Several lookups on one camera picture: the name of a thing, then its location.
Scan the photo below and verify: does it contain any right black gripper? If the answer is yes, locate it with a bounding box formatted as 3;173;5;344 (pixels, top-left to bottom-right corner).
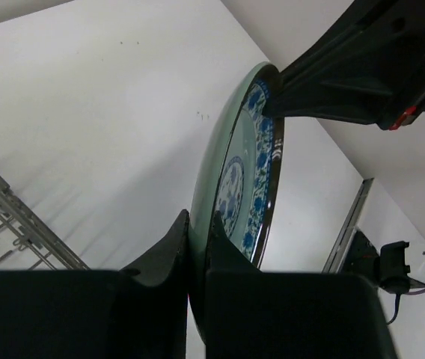
263;1;425;130

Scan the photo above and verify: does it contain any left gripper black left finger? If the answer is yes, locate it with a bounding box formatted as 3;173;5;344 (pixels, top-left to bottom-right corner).
0;211;189;358

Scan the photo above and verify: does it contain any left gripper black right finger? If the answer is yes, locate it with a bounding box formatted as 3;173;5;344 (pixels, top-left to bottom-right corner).
204;213;397;358

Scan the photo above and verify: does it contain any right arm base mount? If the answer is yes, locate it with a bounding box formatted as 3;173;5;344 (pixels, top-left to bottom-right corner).
341;230;380;287

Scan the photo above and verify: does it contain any grey wire dish rack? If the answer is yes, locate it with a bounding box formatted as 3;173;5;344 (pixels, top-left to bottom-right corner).
0;174;89;270

